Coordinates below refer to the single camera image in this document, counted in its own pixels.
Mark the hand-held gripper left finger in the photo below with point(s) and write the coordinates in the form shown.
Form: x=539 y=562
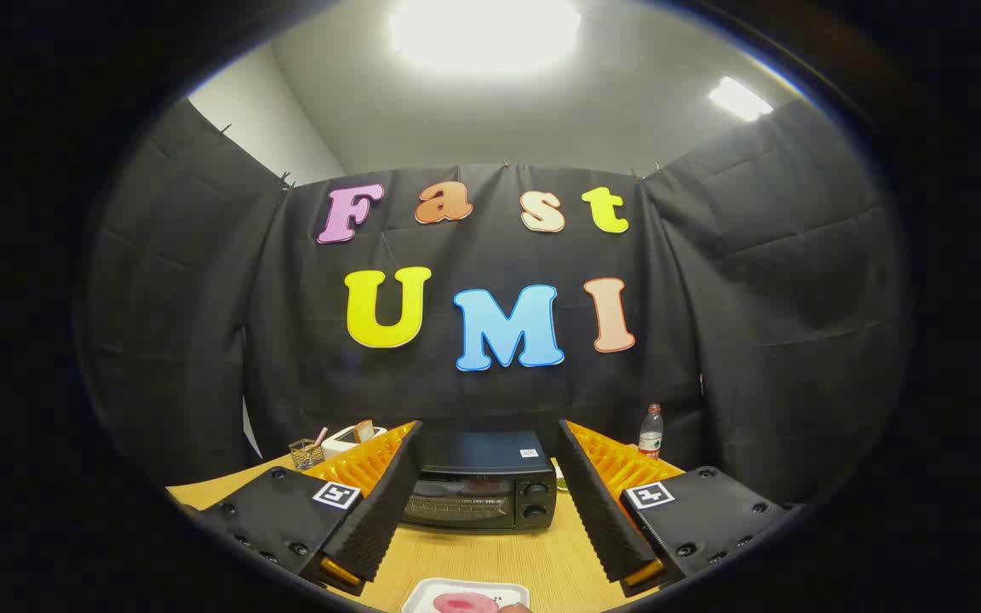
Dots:
x=388 y=502

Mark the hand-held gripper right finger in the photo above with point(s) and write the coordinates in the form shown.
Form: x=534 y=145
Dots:
x=597 y=511

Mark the white square plate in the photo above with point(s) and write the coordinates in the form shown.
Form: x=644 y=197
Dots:
x=427 y=592

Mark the black toaster oven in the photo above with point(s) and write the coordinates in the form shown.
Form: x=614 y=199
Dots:
x=482 y=451

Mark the pink ham slice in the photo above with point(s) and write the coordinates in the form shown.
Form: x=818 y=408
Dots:
x=465 y=604

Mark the white bread toaster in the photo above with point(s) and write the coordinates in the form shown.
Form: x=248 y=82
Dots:
x=339 y=443

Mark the small patterned object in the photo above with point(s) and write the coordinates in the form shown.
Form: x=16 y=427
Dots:
x=560 y=484

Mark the brown bread slice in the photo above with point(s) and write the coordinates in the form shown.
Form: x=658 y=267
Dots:
x=364 y=432

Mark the clear plastic water bottle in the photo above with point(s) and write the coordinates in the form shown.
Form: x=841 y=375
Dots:
x=651 y=438

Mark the pink straw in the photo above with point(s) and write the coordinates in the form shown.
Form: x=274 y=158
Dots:
x=320 y=437

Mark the small ceiling light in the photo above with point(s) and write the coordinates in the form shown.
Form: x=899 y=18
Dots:
x=739 y=98

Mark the large ceiling light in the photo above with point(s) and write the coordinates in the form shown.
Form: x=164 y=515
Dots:
x=482 y=34

